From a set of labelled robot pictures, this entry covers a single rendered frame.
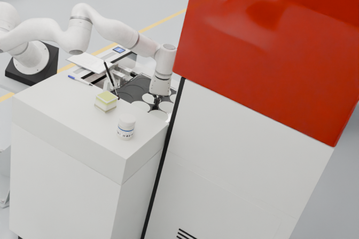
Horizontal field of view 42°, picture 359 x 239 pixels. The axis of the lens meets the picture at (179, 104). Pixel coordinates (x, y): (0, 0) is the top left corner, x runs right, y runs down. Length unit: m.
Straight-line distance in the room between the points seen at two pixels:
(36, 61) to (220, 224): 1.24
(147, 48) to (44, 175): 0.78
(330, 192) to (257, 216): 1.65
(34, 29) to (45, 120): 0.40
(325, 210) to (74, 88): 2.11
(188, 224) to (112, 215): 0.46
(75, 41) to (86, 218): 0.83
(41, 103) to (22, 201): 0.62
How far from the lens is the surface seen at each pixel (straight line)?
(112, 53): 2.66
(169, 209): 2.42
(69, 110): 2.12
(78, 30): 2.00
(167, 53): 2.18
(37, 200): 2.44
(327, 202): 3.68
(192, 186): 2.26
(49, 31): 2.06
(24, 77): 2.53
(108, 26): 1.95
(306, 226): 3.39
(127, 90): 2.45
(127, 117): 1.97
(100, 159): 1.99
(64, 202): 2.30
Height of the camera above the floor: 2.19
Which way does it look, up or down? 32 degrees down
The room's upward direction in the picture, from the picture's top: 15 degrees clockwise
